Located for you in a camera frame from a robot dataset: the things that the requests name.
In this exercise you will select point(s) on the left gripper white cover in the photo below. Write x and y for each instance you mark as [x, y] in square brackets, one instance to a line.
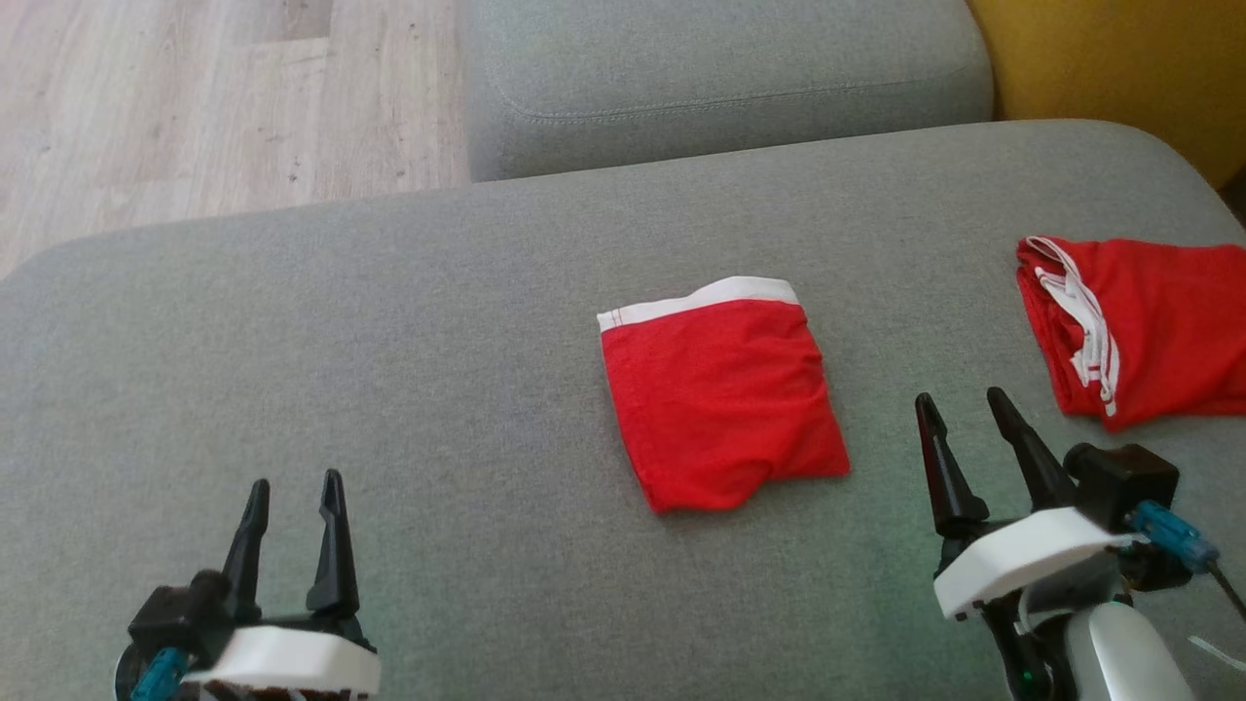
[292, 657]

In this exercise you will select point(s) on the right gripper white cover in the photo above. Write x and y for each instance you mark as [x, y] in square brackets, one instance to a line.
[1022, 555]

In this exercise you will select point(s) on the red numbered sports jersey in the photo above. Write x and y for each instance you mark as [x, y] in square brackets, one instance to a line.
[1178, 321]

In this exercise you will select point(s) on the red shorts white waistband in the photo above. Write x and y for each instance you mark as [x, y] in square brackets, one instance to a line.
[720, 399]

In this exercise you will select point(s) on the right robot arm silver white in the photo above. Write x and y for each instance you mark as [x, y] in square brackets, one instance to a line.
[1129, 657]

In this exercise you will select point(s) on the large grey sofa seat cushion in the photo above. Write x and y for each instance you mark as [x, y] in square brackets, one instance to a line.
[389, 389]

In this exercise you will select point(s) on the small grey sofa cushion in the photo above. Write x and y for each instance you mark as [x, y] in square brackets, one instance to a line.
[720, 78]

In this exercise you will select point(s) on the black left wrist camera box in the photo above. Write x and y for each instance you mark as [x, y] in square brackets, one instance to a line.
[180, 613]

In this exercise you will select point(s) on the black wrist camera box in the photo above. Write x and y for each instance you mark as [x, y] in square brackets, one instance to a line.
[180, 613]
[1124, 482]

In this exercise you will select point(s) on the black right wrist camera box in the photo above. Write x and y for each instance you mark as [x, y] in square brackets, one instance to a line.
[1124, 482]

